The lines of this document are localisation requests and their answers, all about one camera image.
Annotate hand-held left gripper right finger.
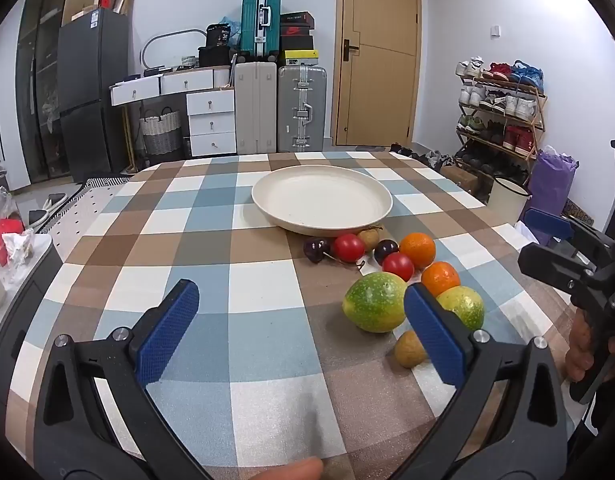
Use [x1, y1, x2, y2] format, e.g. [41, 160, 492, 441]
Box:
[387, 282, 573, 480]

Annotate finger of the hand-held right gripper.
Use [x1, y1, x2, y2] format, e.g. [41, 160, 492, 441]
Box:
[525, 207, 615, 272]
[517, 241, 597, 307]

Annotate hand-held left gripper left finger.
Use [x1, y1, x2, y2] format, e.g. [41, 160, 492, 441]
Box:
[32, 279, 213, 480]

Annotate brown longan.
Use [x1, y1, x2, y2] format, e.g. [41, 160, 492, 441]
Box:
[356, 227, 383, 253]
[393, 330, 429, 368]

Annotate yellow passion fruit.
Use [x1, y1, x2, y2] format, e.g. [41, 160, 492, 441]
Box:
[436, 286, 485, 332]

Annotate orange mandarin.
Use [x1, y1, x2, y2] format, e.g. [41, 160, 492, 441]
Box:
[421, 261, 461, 298]
[399, 232, 437, 269]

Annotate green passion fruit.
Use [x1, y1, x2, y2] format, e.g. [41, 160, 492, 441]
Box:
[342, 272, 408, 334]

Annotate red tomato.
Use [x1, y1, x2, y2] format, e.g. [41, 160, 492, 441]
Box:
[333, 234, 367, 263]
[382, 252, 415, 282]

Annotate dark purple plum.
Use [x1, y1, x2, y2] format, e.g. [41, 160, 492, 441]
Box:
[304, 236, 355, 267]
[373, 239, 399, 265]

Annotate cream round plate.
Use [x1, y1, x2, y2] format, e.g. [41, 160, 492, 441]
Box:
[251, 165, 393, 237]

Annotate person's right hand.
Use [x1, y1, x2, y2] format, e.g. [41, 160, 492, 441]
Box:
[564, 307, 615, 386]

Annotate person's left hand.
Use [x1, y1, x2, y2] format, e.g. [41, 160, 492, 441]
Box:
[248, 456, 324, 480]

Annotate purple bag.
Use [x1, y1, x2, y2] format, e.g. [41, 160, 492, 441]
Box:
[527, 146, 579, 217]

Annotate white bucket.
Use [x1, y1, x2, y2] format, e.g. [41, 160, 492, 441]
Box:
[487, 176, 532, 226]

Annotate cardboard box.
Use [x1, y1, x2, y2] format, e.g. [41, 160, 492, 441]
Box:
[440, 165, 481, 193]

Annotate wooden shoe rack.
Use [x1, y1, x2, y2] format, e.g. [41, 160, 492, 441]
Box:
[455, 75, 548, 181]

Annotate shoe rack with shoes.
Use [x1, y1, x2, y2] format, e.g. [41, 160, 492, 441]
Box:
[455, 56, 545, 173]

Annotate pile of dark shoes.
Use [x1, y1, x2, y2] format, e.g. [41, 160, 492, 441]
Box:
[390, 142, 455, 171]

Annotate dark grey side cabinet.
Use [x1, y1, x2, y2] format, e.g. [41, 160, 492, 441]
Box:
[0, 232, 64, 371]

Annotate patterned rug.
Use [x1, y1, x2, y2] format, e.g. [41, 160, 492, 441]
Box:
[38, 175, 134, 235]

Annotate clear plastic bag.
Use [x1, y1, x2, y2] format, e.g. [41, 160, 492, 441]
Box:
[0, 187, 37, 272]

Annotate pair of slippers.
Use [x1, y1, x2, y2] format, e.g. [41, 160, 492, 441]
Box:
[26, 192, 67, 226]

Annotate red round object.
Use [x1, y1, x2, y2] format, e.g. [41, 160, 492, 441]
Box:
[0, 217, 26, 267]

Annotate woven basket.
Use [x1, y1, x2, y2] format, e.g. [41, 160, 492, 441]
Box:
[139, 106, 182, 156]

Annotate white drawer cabinet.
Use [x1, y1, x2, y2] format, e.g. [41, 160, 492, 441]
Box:
[186, 89, 237, 157]

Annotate wooden door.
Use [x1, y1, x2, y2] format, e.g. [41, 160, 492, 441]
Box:
[334, 0, 422, 150]

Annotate beige suitcase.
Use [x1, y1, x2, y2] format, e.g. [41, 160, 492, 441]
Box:
[234, 61, 279, 156]

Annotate white vanity desk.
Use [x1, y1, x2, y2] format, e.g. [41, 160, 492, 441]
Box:
[110, 67, 236, 161]

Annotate silver suitcase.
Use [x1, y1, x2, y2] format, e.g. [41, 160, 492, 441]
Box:
[278, 65, 328, 153]

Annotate black fridge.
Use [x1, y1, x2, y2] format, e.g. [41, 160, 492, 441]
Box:
[56, 7, 131, 183]

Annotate black case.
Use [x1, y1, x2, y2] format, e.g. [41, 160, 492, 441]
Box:
[198, 46, 234, 68]

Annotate dark glass cabinet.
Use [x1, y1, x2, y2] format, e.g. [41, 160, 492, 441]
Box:
[15, 0, 78, 186]

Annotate oval mirror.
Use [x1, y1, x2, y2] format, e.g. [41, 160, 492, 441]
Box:
[142, 29, 208, 71]

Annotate black bag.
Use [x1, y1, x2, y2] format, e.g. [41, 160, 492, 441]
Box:
[206, 23, 232, 48]

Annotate yellow and black shoe box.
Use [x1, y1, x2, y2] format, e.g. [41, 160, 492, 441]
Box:
[284, 50, 319, 67]

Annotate black and red shoe box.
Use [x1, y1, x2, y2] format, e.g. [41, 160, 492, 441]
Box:
[280, 12, 315, 36]

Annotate teal suitcase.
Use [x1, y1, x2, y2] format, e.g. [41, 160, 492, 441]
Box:
[240, 0, 282, 58]

